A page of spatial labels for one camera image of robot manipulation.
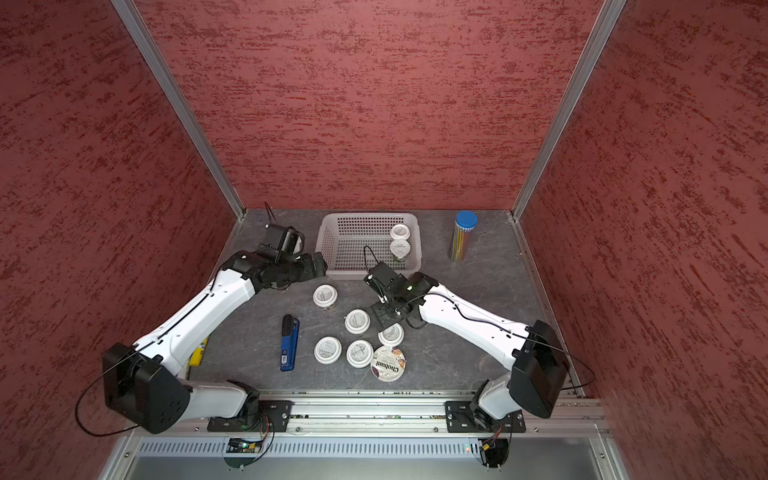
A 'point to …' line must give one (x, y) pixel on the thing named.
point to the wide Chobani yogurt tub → (388, 363)
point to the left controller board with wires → (242, 445)
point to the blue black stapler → (289, 342)
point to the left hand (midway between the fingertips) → (311, 275)
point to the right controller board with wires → (494, 451)
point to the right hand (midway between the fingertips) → (390, 317)
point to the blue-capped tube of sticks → (465, 221)
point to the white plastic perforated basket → (352, 242)
